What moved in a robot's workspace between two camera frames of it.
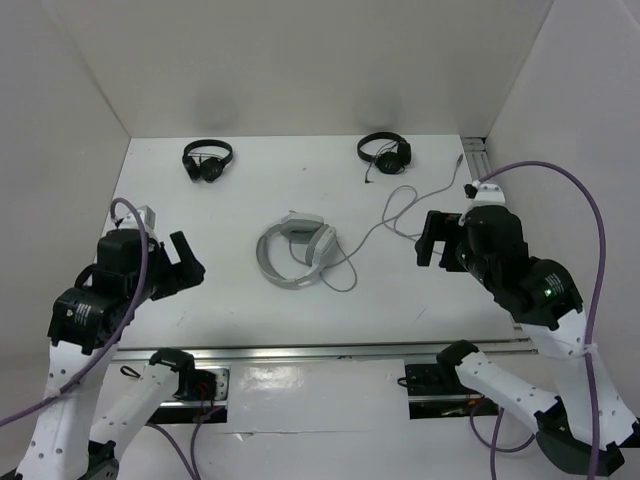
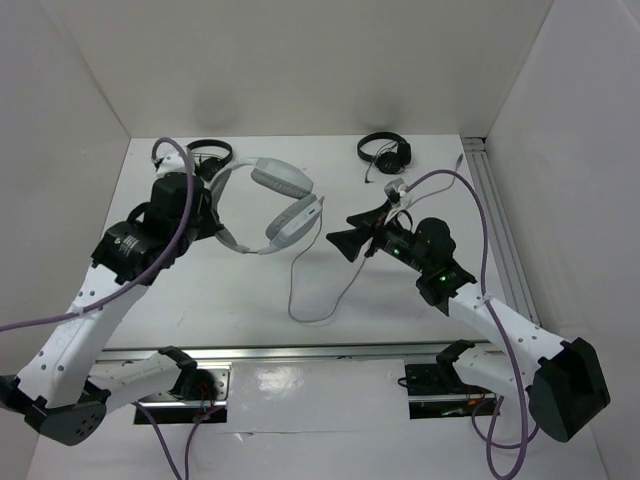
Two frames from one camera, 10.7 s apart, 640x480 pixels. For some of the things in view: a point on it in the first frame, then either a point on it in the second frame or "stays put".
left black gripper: (188, 272) to (211, 225)
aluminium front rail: (128, 355) stays put
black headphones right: (389, 162) stays put
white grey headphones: (297, 228) to (281, 176)
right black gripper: (440, 225) to (350, 241)
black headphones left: (208, 168) stays put
